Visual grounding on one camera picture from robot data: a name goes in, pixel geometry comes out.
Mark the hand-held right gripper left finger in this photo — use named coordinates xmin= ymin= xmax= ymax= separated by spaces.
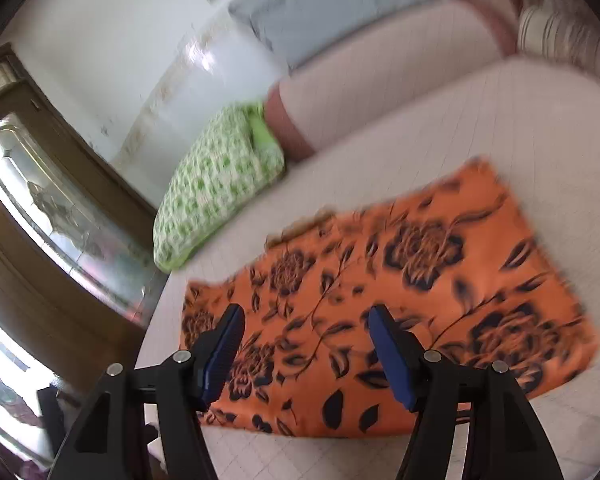
xmin=47 ymin=303 xmax=246 ymax=480

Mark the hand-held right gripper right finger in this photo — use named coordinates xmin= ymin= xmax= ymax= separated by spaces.
xmin=367 ymin=304 xmax=563 ymax=480

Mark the orange floral blouse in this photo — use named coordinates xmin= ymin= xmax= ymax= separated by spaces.
xmin=179 ymin=156 xmax=600 ymax=438

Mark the green checked pillow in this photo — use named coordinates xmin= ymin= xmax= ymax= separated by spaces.
xmin=152 ymin=101 xmax=287 ymax=273

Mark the brown door with leaded glass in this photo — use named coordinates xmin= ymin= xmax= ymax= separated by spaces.
xmin=0 ymin=44 xmax=173 ymax=463

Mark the pink quilted mattress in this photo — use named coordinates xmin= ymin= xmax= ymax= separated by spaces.
xmin=135 ymin=52 xmax=600 ymax=480

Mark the pink bolster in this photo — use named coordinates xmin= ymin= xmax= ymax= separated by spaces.
xmin=265 ymin=0 xmax=518 ymax=161

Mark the grey pillow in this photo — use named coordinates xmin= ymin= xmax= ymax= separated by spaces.
xmin=227 ymin=0 xmax=461 ymax=72

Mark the striped cushion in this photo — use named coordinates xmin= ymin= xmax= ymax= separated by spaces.
xmin=516 ymin=0 xmax=600 ymax=92

